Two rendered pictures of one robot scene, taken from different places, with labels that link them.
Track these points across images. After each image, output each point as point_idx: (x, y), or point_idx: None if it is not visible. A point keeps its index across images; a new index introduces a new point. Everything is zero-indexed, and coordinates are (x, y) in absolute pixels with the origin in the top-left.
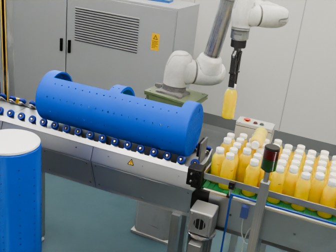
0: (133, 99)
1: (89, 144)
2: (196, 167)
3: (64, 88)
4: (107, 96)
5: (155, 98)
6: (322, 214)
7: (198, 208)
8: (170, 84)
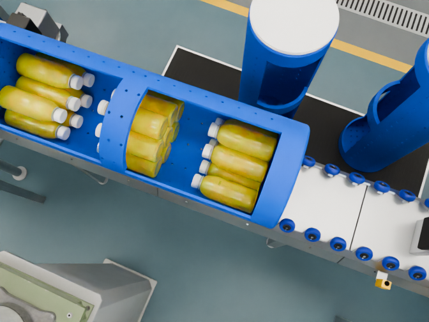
0: (96, 62)
1: None
2: (17, 21)
3: (248, 108)
4: (150, 77)
5: (60, 294)
6: None
7: (36, 14)
8: (6, 308)
